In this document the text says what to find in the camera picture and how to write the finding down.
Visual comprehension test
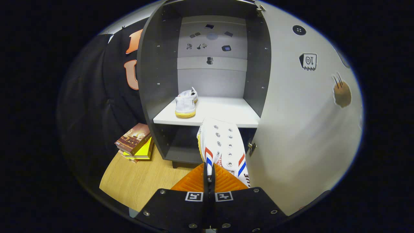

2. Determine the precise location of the dark grey shoe cabinet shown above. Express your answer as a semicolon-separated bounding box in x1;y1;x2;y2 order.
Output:
137;0;272;169

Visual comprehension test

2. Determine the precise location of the white cabinet shelf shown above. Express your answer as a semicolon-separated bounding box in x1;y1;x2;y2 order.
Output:
153;96;261;128

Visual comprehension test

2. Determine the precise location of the yellow book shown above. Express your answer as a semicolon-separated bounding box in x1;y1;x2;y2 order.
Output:
123;137;154;160

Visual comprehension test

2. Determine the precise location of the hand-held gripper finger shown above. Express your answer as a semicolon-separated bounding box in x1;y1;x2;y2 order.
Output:
210;163;288;233
134;163;211;233

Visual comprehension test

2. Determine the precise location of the brown cover book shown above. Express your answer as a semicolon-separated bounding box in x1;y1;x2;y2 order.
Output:
114;123;152;156

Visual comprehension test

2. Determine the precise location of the beige shoe cabinet door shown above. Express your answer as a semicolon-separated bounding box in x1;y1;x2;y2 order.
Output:
246;0;364;216

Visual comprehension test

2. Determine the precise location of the white canvas shoe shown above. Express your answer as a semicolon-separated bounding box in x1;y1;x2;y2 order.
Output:
175;87;198;118
197;117;251;189

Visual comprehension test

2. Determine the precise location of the black backdrop cloth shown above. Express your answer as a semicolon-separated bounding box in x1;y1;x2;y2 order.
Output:
57;18;156;194

